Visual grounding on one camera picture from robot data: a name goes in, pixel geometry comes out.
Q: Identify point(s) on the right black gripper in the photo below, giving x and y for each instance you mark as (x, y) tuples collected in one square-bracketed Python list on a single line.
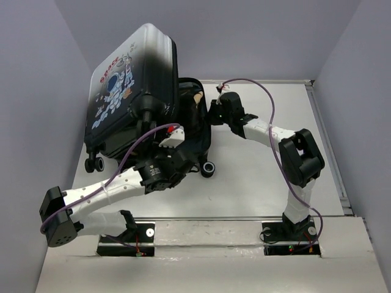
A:
[(213, 107)]

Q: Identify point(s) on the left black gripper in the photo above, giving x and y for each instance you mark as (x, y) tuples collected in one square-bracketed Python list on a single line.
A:
[(171, 150)]

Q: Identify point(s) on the black towel with tan flowers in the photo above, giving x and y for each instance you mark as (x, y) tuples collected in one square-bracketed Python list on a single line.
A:
[(198, 97)]

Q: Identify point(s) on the black suitcase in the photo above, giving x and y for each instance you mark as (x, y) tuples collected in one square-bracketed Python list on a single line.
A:
[(135, 89)]

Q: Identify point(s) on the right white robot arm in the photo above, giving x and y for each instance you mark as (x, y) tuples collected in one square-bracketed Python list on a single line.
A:
[(296, 153)]

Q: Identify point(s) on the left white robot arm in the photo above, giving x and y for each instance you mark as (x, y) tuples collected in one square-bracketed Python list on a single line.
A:
[(67, 214)]

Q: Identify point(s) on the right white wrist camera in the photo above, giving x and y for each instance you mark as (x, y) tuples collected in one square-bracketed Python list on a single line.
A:
[(222, 89)]

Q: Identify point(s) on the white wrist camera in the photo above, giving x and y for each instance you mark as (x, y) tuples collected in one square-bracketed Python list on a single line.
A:
[(222, 89), (174, 139)]

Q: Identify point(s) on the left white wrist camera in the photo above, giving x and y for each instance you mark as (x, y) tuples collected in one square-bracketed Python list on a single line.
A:
[(174, 139)]

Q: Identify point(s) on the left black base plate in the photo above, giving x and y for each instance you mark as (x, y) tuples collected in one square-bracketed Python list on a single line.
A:
[(140, 244)]

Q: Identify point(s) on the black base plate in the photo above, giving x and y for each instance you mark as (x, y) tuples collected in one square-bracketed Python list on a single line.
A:
[(140, 244), (278, 242)]

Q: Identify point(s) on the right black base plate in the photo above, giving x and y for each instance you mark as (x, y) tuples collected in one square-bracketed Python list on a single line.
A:
[(278, 242)]

